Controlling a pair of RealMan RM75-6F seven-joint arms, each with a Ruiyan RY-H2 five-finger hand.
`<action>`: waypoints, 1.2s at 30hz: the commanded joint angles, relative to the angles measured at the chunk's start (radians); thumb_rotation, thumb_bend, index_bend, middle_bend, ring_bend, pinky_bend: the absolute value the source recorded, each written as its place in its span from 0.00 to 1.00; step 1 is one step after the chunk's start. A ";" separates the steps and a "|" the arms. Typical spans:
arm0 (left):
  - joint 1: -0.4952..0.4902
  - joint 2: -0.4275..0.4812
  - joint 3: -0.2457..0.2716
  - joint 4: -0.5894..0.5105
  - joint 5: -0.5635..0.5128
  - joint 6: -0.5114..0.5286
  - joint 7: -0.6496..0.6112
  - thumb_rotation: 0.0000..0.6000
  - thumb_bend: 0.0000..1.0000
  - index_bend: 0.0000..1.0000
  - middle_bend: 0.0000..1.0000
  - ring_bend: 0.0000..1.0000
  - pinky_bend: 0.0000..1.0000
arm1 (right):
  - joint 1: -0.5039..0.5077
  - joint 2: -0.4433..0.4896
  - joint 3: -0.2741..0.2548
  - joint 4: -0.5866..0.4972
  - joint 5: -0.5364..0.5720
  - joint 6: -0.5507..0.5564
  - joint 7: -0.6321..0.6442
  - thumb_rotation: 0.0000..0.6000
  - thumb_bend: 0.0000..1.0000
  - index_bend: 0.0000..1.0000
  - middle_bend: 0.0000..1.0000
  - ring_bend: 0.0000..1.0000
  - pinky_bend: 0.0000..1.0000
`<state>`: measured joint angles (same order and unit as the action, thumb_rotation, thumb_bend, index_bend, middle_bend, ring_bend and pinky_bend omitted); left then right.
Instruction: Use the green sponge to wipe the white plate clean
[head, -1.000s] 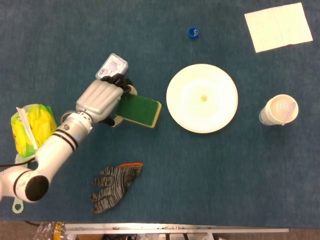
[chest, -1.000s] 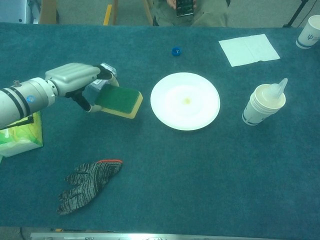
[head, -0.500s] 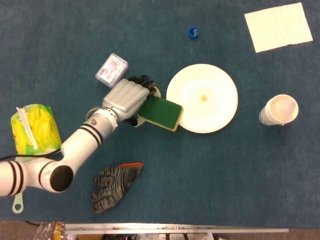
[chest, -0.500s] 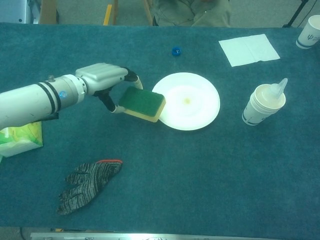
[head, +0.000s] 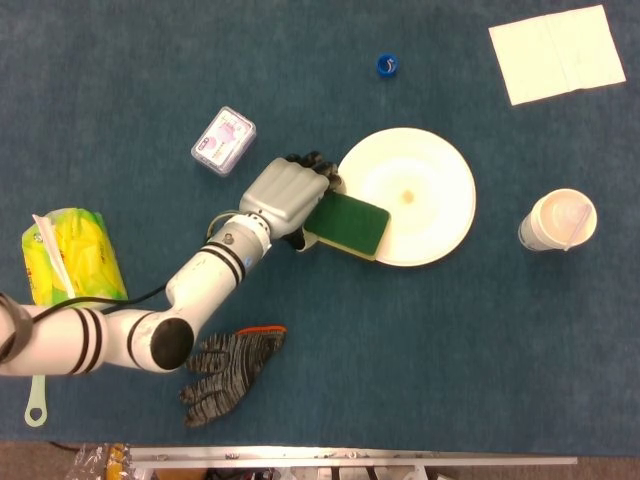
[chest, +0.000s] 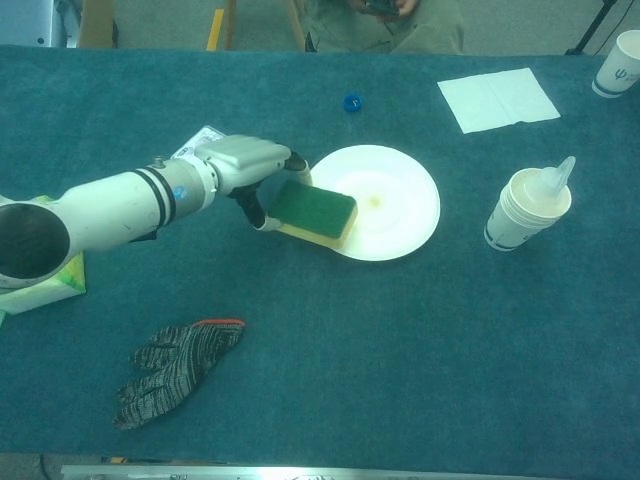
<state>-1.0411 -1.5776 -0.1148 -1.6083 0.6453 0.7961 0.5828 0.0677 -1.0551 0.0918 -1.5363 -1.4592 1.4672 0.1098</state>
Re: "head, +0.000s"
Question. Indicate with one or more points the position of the green yellow sponge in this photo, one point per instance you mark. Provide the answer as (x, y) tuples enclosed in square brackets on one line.
[(355, 225)]

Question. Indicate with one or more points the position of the white cup with straw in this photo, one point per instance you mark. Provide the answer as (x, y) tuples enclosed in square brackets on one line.
[(537, 235)]

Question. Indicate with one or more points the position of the aluminium table rail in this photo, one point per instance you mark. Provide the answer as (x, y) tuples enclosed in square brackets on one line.
[(350, 457)]

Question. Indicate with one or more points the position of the mint green brush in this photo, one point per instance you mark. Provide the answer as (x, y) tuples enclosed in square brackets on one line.
[(36, 395)]

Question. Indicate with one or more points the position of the white round plate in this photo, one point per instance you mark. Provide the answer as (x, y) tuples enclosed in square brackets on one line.
[(430, 225)]

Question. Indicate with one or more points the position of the grey striped work glove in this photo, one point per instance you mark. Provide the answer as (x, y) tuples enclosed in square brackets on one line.
[(235, 370)]

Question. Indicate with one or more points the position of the white paper napkin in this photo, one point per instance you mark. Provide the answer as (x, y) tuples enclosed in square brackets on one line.
[(555, 55)]

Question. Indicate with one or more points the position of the clear plastic tube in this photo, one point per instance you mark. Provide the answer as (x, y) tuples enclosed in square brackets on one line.
[(577, 226)]

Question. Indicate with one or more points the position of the crinkled clear plastic bag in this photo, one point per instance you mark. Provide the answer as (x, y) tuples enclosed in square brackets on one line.
[(95, 462)]

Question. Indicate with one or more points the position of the yellow green tissue pack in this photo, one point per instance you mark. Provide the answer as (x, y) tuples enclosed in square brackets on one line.
[(85, 250)]

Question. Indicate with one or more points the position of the blue bottle cap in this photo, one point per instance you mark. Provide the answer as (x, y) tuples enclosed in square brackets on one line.
[(387, 66)]

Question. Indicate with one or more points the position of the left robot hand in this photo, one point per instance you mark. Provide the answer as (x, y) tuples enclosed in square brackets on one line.
[(280, 195)]

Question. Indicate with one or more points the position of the clear box purple label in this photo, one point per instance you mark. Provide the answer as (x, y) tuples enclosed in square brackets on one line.
[(223, 140)]

